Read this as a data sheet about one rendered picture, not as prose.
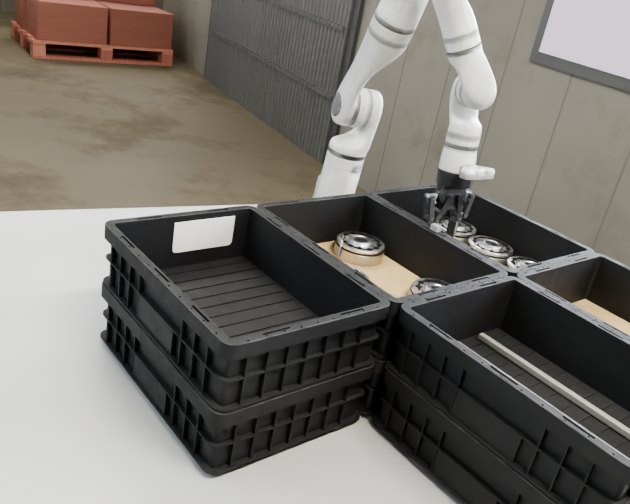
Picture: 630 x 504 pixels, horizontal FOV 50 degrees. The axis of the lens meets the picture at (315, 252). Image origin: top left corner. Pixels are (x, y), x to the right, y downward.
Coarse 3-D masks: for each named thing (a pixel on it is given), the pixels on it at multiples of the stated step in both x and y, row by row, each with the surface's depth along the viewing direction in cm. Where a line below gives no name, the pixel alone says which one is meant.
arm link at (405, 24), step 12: (384, 0) 137; (396, 0) 135; (408, 0) 134; (420, 0) 135; (384, 12) 136; (396, 12) 135; (408, 12) 135; (420, 12) 136; (384, 24) 137; (396, 24) 136; (408, 24) 136
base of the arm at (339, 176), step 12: (336, 156) 158; (324, 168) 161; (336, 168) 159; (348, 168) 158; (360, 168) 160; (324, 180) 162; (336, 180) 160; (348, 180) 160; (324, 192) 162; (336, 192) 161; (348, 192) 162
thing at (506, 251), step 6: (468, 240) 152; (474, 240) 153; (480, 240) 153; (498, 240) 155; (480, 246) 150; (504, 246) 152; (510, 246) 153; (486, 252) 147; (492, 252) 148; (498, 252) 149; (504, 252) 150; (510, 252) 150
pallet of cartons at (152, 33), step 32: (32, 0) 605; (64, 0) 620; (96, 0) 660; (128, 0) 676; (32, 32) 616; (64, 32) 614; (96, 32) 629; (128, 32) 646; (160, 32) 664; (160, 64) 675
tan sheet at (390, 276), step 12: (348, 264) 137; (384, 264) 140; (396, 264) 141; (372, 276) 134; (384, 276) 135; (396, 276) 136; (408, 276) 136; (384, 288) 130; (396, 288) 131; (408, 288) 132
